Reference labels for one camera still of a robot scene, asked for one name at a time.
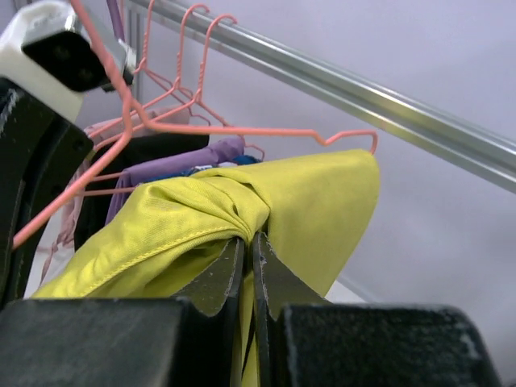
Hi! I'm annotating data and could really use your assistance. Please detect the pink hanger of blue trousers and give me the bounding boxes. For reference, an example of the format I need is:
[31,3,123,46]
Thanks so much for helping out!
[80,14,267,198]

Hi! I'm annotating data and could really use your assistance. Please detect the pink hanger of yellow trousers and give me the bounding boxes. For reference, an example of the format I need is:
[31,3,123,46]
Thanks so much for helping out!
[11,0,380,252]

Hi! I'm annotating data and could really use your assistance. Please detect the pink trousers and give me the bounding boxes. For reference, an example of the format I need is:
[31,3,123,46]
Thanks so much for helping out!
[38,105,193,285]

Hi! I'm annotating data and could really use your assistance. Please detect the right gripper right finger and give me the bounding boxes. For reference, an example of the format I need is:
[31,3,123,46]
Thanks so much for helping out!
[252,233,500,386]

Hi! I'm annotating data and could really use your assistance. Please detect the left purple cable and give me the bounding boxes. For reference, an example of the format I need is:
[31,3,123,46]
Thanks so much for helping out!
[105,0,127,41]

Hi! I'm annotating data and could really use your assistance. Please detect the left aluminium frame posts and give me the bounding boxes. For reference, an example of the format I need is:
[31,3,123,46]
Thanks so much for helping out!
[124,1,146,101]

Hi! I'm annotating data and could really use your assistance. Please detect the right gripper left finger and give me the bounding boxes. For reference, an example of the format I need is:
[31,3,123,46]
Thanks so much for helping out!
[1,239,244,386]

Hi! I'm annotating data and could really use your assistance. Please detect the blue patterned trousers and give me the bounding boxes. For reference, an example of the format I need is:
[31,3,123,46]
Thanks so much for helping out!
[177,155,261,177]

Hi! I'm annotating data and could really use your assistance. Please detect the aluminium hanging rail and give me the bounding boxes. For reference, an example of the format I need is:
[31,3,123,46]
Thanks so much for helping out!
[132,0,516,194]

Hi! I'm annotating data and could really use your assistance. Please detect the pink hanger of purple trousers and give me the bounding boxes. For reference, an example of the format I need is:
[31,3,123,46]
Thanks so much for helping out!
[91,3,210,151]

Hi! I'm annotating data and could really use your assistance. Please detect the yellow-green trousers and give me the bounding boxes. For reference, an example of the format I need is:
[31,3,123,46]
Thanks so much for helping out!
[31,148,381,387]

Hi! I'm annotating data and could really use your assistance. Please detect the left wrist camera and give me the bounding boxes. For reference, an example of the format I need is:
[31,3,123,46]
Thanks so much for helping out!
[1,1,114,122]

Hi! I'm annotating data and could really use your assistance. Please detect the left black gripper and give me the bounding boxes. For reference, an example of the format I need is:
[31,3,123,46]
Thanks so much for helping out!
[1,78,93,306]

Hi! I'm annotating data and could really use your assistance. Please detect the purple trousers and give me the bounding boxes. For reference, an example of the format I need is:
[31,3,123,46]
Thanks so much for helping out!
[105,135,246,227]

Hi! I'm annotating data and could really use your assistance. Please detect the black trousers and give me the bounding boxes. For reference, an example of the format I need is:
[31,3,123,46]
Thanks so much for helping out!
[73,133,210,250]

